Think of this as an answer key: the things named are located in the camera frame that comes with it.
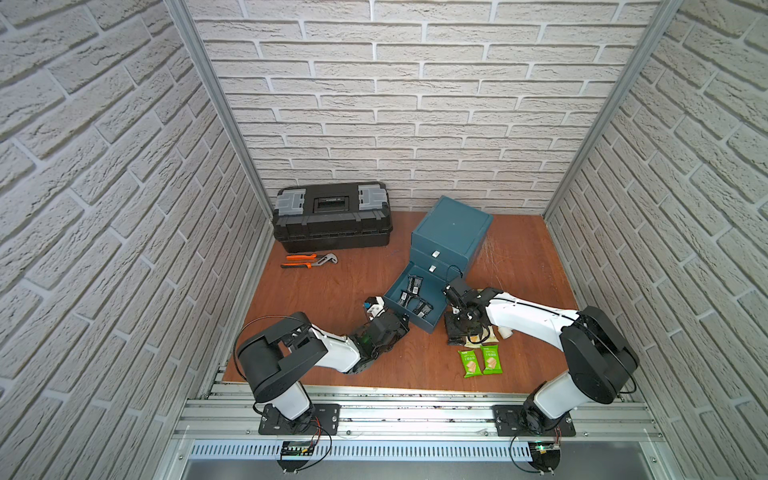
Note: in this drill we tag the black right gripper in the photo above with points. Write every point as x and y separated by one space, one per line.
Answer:
451 331

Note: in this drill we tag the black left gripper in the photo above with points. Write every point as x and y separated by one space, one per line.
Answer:
395 322

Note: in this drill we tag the green cookie packet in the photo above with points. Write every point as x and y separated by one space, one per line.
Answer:
491 360
470 364

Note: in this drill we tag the teal drawer cabinet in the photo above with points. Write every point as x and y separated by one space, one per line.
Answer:
446 241

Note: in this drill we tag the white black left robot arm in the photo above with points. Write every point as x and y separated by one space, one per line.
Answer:
274 360

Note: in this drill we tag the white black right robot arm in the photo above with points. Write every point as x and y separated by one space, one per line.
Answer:
599 359

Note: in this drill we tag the white pipe elbow fitting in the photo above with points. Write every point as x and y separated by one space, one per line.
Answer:
504 332

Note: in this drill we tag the black plastic toolbox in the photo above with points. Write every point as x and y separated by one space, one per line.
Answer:
331 217

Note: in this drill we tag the right controller board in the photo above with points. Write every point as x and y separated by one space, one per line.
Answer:
545 457

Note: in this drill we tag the controller board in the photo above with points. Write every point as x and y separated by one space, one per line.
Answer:
295 455
545 457

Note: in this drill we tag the left controller board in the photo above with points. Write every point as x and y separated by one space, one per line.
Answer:
295 455

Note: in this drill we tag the right aluminium corner profile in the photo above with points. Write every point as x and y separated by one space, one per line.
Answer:
646 46

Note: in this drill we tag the aluminium corner profile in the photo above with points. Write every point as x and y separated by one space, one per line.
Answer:
646 46
193 42

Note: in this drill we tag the left aluminium corner profile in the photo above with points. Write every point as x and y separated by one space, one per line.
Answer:
193 42

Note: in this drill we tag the orange handled groove pliers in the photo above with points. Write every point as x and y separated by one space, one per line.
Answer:
308 261

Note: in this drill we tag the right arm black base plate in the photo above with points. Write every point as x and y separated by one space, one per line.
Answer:
521 420

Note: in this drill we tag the aluminium front rail frame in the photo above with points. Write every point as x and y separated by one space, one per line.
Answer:
386 424

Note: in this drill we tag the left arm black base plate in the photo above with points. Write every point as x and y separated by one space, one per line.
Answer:
324 415

